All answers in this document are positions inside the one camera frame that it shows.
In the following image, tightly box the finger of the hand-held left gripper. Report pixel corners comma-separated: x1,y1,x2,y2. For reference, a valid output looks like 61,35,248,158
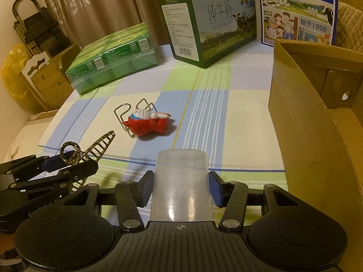
0,158,99,202
0,153,69,178

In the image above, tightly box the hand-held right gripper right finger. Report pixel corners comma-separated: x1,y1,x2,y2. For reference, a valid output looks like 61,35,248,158
209,171,309,233

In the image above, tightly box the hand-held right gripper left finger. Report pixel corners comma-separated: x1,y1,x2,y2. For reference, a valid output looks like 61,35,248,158
57,171,155,233

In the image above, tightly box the brown leopard hair clip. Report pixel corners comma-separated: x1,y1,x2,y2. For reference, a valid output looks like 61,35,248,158
60,130,115,191

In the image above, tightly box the translucent plastic cup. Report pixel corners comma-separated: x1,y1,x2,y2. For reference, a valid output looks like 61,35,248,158
150,149,212,223

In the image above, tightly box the brown cardboard box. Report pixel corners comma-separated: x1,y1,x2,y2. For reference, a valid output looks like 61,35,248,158
268,39,363,230

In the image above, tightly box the yellow plastic bag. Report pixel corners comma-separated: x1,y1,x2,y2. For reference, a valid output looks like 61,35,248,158
1,44,36,113

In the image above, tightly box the green shrink-wrapped carton pack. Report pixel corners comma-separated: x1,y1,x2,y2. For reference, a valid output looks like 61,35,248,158
65,22,157,96

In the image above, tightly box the black folded hand trolley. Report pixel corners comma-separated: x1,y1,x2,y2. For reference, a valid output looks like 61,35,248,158
12,0,73,58

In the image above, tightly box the brown curtain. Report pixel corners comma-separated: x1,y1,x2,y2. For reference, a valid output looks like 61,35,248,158
35,0,251,50

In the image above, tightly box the green milk carton box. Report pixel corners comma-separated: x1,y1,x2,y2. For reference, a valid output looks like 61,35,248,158
155,0,258,69

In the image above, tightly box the blue milk carton box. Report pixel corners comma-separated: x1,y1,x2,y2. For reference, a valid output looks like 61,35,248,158
257,0,337,46

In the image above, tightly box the beige quilted cushion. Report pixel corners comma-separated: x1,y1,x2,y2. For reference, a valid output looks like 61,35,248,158
335,1,363,52

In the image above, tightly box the cardboard box with white handle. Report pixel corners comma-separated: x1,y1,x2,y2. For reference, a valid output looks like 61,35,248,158
19,43,83,111

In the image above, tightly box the metal wire holder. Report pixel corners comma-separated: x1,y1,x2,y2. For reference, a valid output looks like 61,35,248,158
114,98,159,138

